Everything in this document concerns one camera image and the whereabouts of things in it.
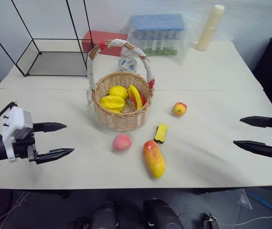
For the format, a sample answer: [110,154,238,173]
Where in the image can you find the yellow black sponge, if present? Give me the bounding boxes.
[153,123,170,145]

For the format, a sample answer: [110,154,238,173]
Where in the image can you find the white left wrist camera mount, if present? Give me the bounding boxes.
[1,106,34,163]

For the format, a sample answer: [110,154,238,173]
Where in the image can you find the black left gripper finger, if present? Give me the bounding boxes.
[35,147,75,166]
[32,122,68,134]

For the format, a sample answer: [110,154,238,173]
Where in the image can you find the red box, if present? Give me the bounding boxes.
[82,30,129,57]

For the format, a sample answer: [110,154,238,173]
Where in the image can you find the yellow red mango slice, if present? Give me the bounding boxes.
[127,84,148,111]

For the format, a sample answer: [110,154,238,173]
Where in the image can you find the blue test tube rack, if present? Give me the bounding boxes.
[129,13,185,57]

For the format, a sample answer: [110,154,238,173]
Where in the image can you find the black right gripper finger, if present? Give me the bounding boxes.
[233,140,272,161]
[239,115,272,129]

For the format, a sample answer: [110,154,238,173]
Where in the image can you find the clear box blue lid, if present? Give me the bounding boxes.
[120,12,194,65]

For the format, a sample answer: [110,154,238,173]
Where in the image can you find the dark rounded shape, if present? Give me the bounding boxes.
[142,198,184,229]
[91,201,118,229]

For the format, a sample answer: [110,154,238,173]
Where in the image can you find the clear tape roll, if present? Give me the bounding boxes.
[118,57,137,73]

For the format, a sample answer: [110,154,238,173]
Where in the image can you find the blue floor cable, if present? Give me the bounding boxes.
[250,191,272,216]

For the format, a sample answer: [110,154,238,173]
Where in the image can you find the small red yellow apple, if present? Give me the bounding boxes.
[173,102,188,117]

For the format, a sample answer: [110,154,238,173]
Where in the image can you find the wicker basket with handle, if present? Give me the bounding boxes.
[86,38,156,132]

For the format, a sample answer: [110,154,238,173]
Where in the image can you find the pink peach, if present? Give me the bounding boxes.
[112,133,132,152]

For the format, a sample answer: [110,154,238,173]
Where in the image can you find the long red yellow mango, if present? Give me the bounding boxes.
[142,140,166,179]

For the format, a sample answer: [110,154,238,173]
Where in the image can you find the cream cylinder tube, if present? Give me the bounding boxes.
[196,4,226,52]

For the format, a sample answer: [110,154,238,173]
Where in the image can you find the black wire frame shelf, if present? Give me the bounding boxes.
[0,0,96,78]

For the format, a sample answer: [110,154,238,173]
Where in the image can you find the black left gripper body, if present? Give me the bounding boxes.
[11,130,38,163]

